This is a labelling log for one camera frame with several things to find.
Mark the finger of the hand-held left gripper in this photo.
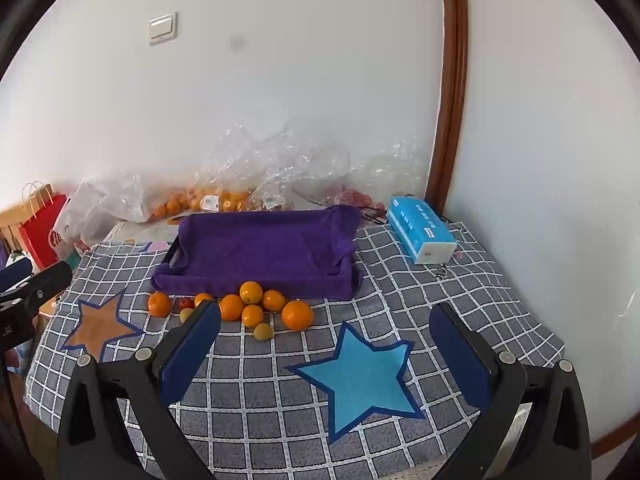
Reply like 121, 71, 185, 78
0, 261, 74, 318
0, 258, 33, 293

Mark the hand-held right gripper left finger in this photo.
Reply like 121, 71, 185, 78
56, 300, 222, 480

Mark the red paper bag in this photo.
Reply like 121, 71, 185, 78
19, 182, 68, 270

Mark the white plastic bag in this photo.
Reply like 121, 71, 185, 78
52, 180, 126, 256

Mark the labelled clear plastic bag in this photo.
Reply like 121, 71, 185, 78
192, 120, 351, 213

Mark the white light switch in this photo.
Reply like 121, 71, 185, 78
148, 11, 178, 46

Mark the wooden chair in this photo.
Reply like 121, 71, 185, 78
0, 202, 28, 256

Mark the pile of bagged mandarins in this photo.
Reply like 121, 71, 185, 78
150, 192, 193, 220

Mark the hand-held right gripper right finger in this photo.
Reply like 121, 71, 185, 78
429, 302, 593, 480

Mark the wrinkled clear plastic bag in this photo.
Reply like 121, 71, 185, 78
295, 135, 431, 211

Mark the grey checked tablecloth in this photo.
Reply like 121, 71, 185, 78
22, 220, 566, 480

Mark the purple towel-lined tray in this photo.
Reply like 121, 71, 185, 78
151, 204, 366, 301

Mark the crumpled clear plastic bag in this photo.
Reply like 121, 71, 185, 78
97, 170, 196, 223

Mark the pile of bagged red fruits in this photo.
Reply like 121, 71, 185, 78
327, 185, 386, 208

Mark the fruit print mat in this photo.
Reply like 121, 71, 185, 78
102, 212, 193, 253

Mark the pile of bagged small oranges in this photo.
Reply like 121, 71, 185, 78
187, 185, 251, 213

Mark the pile of bagged brown longans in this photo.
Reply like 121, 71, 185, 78
250, 192, 296, 211

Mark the blue tissue pack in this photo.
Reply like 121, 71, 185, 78
386, 195, 458, 265

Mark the wooden door frame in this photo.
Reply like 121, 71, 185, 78
425, 0, 469, 216

